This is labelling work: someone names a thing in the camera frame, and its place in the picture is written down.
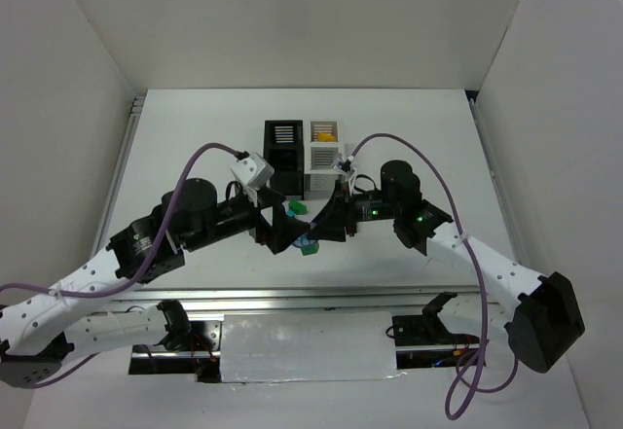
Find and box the small green lego brick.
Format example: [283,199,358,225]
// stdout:
[300,241,319,256]

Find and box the black slotted container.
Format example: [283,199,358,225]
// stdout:
[263,120,305,200]

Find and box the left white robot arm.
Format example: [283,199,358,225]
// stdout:
[1,179,310,389]

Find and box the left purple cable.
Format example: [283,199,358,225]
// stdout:
[0,142,244,390]

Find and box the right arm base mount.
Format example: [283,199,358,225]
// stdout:
[385,292,480,370]

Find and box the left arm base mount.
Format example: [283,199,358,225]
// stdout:
[128,300,223,383]

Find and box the yellow lego brick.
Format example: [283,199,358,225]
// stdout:
[316,132,337,142]

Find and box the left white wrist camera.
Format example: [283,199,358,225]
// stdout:
[230,152,275,196]

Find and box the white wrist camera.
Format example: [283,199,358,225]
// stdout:
[230,152,275,196]
[332,153,357,188]

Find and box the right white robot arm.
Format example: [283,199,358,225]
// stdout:
[310,159,585,374]

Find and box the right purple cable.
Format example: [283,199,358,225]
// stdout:
[346,132,520,421]

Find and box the white tape covered plate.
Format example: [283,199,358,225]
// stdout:
[220,311,398,383]

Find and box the purple round flower lego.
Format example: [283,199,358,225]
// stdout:
[293,233,317,249]

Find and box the white slotted container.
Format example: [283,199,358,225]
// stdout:
[303,120,345,199]

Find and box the green curved lego brick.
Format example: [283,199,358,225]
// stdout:
[288,199,308,215]

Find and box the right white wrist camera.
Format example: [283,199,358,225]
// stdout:
[332,153,357,188]

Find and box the purple cable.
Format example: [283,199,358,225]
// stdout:
[346,132,520,421]
[0,142,244,390]

